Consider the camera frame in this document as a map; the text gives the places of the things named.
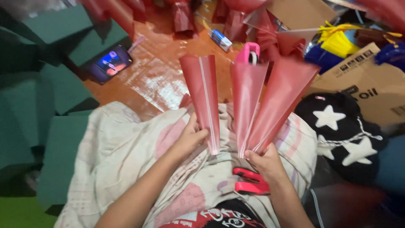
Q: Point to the person's right hand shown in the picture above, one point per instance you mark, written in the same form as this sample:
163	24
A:
267	164

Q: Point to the person's left hand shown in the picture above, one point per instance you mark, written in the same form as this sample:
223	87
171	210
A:
186	139

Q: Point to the red cellophane cone white seam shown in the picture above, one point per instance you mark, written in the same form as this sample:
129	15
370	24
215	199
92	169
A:
202	95

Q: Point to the pink stapler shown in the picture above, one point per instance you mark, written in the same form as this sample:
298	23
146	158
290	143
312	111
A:
250	186

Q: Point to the pale patterned blanket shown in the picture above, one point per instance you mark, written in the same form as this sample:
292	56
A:
126	152

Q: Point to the person's black printed shirt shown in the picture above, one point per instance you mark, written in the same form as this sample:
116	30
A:
221	218

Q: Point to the black bag with white stars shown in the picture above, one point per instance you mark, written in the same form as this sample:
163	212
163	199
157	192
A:
345	139

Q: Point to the dark garment with white stripe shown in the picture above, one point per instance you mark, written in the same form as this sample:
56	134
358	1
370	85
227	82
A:
345	205

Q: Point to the small blue white box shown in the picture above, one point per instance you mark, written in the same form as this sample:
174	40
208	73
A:
221	39

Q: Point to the pink tape dispenser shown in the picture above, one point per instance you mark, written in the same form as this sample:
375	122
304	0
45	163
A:
247	52

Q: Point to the black smartphone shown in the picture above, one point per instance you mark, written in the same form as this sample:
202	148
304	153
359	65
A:
109	65

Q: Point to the bundle of blue ribbon strips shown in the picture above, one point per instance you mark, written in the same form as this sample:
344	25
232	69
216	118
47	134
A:
321	58

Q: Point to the pile of red cellophane wrappers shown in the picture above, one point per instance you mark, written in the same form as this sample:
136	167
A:
234	19

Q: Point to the printed brown cardboard box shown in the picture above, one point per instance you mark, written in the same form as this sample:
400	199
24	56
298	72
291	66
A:
370	85

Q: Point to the stack of green foam blocks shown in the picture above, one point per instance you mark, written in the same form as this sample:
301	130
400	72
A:
38	104

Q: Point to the plain brown cardboard sheet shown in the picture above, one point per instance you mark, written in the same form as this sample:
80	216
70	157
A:
300	12

